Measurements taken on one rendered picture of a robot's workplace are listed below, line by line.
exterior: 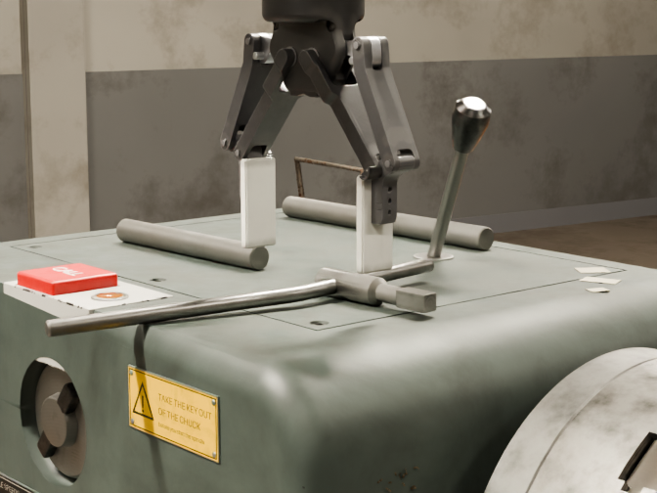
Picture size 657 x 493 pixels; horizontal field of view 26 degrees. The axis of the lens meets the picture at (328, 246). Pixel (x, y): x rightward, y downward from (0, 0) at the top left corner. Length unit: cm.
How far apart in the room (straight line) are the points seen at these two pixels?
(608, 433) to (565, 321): 17
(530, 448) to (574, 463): 4
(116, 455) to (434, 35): 774
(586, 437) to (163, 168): 693
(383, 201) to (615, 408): 21
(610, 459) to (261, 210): 36
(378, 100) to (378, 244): 10
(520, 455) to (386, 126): 24
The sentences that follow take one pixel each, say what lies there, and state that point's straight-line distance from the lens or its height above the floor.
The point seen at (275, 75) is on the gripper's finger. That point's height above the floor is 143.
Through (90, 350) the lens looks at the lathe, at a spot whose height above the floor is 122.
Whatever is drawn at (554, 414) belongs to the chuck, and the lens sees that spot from 97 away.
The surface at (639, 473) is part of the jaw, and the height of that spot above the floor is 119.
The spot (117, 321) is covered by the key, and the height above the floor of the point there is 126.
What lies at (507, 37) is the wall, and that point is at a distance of 910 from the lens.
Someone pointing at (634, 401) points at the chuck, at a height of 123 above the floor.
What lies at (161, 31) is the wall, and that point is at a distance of 777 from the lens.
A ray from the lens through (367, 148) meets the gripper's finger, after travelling 100.
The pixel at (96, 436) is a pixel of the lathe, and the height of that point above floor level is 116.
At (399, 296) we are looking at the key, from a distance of 105.
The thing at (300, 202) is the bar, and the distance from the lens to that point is 149.
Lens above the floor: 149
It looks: 10 degrees down
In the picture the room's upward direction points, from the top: straight up
